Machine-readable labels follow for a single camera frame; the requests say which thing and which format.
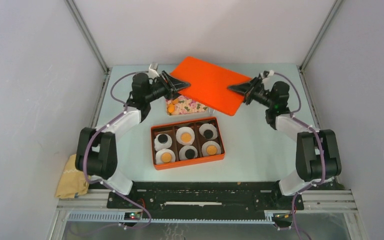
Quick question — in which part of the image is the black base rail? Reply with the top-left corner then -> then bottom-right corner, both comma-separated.
106,180 -> 305,220

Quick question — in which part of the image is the white paper cup back-right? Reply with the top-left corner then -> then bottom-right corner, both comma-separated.
198,123 -> 218,140

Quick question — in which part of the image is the white paper cup front-right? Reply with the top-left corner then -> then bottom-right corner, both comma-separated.
201,140 -> 222,157

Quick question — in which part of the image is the black cookie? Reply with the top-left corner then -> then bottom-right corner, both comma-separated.
157,133 -> 169,144
184,149 -> 196,160
203,129 -> 214,140

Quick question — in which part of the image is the tan cloth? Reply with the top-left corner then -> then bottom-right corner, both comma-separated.
54,154 -> 89,199

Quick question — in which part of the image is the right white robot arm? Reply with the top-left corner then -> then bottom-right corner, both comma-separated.
228,71 -> 342,209

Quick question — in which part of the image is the white paper cup back-left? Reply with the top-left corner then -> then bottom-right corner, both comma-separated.
154,133 -> 173,151

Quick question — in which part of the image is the white paper cup back-middle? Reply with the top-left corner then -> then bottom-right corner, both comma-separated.
175,126 -> 195,146

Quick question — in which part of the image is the white paper cup front-middle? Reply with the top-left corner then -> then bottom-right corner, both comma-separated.
178,145 -> 198,161

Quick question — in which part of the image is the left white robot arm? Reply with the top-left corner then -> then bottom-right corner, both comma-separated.
75,70 -> 191,208

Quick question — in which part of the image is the orange tin lid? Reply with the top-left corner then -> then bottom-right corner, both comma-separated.
170,56 -> 252,116

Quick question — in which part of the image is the white paper cup front-left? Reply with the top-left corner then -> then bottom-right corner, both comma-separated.
155,149 -> 176,165

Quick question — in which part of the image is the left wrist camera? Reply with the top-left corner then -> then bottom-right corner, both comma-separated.
148,62 -> 159,79

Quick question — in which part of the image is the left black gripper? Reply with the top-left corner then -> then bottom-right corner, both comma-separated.
145,71 -> 191,103

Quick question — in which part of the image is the floral tray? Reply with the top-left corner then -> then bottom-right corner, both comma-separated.
165,95 -> 209,116

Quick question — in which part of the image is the orange tin box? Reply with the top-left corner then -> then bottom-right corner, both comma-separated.
150,117 -> 226,171

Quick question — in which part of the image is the round orange cookie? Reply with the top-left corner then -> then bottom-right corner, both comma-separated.
171,98 -> 179,105
160,152 -> 173,164
180,132 -> 192,143
205,145 -> 218,156

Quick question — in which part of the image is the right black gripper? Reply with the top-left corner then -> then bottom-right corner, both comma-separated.
227,77 -> 274,110

